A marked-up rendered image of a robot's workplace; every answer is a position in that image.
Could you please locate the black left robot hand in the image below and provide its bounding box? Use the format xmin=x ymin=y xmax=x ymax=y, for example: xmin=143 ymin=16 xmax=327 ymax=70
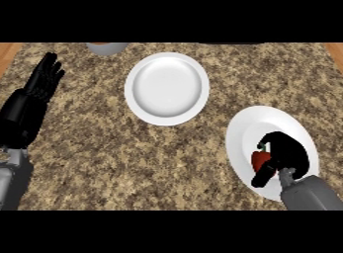
xmin=0 ymin=51 xmax=67 ymax=150

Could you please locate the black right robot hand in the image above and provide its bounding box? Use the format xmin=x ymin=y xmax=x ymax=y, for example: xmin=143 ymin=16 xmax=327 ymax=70
xmin=250 ymin=130 xmax=311 ymax=189

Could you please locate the red bell pepper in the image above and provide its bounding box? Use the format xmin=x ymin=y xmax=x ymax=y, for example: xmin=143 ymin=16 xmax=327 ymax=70
xmin=250 ymin=142 xmax=280 ymax=179

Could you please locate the white round plate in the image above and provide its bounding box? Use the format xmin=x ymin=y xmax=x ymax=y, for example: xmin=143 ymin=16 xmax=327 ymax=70
xmin=225 ymin=105 xmax=321 ymax=203
xmin=123 ymin=51 xmax=212 ymax=127

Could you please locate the grey round bowl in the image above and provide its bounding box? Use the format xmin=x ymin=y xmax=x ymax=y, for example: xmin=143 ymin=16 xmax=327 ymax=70
xmin=85 ymin=42 xmax=131 ymax=56

